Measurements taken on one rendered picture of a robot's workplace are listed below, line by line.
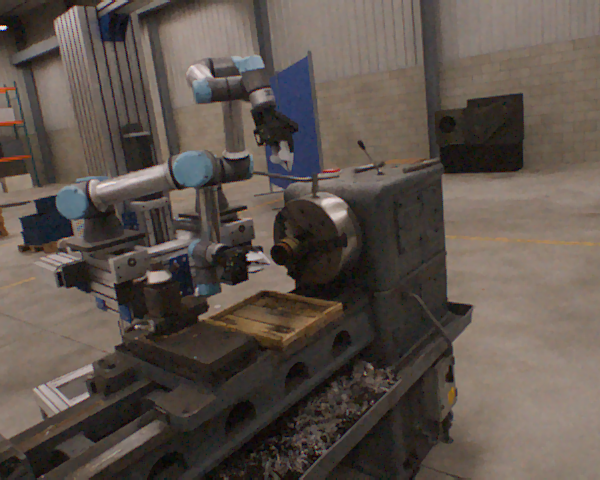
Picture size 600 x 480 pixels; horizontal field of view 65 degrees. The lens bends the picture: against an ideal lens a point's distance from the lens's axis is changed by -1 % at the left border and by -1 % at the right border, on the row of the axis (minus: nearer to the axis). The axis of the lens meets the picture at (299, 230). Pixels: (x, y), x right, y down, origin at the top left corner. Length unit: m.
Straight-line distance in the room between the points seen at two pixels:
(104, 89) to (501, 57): 10.18
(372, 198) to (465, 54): 10.30
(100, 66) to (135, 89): 0.16
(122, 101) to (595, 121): 10.10
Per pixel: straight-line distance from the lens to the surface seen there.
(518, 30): 11.65
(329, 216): 1.60
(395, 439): 2.13
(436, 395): 2.20
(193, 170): 1.60
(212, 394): 1.21
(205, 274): 1.70
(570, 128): 11.37
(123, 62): 2.18
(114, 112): 2.13
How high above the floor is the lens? 1.50
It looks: 13 degrees down
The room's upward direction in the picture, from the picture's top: 7 degrees counter-clockwise
